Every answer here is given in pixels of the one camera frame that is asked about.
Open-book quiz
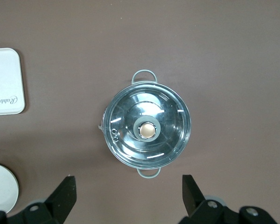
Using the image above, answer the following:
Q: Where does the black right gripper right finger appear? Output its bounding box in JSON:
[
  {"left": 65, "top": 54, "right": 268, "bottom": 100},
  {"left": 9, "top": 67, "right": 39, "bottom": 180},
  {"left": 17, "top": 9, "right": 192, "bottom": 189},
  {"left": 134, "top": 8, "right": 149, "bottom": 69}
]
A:
[{"left": 179, "top": 174, "right": 280, "bottom": 224}]

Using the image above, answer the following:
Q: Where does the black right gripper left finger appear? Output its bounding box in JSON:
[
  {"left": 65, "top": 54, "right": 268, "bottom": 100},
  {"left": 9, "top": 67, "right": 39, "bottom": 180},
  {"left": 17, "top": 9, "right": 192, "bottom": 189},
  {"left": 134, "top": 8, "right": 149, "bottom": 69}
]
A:
[{"left": 0, "top": 176, "right": 78, "bottom": 224}]

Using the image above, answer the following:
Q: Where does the cream round plate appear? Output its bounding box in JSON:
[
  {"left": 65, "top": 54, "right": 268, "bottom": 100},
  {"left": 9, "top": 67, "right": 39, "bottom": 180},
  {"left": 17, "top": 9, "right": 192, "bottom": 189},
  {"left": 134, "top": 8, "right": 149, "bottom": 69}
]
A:
[{"left": 0, "top": 162, "right": 20, "bottom": 214}]

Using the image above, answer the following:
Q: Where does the grey electric cooking pot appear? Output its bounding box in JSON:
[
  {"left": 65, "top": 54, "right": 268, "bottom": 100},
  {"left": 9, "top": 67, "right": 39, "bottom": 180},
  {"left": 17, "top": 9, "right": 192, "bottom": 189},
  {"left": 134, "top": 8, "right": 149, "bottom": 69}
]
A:
[{"left": 98, "top": 69, "right": 192, "bottom": 180}]

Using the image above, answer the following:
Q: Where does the glass pot lid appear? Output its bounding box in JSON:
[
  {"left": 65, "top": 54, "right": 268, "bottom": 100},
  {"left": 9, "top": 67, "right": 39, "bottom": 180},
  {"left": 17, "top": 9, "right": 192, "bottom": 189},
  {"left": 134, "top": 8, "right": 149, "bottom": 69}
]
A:
[{"left": 107, "top": 83, "right": 192, "bottom": 168}]

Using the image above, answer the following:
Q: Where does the cream rabbit print tray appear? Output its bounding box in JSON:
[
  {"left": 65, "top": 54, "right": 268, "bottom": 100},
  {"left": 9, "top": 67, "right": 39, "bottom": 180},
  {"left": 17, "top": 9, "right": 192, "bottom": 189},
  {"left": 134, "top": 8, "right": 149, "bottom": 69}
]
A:
[{"left": 0, "top": 48, "right": 26, "bottom": 117}]

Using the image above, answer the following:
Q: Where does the brown table cover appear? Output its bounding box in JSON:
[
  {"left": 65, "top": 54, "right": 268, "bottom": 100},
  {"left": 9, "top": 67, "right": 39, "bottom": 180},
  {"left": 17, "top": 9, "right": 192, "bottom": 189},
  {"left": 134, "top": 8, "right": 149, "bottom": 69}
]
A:
[{"left": 0, "top": 0, "right": 280, "bottom": 224}]

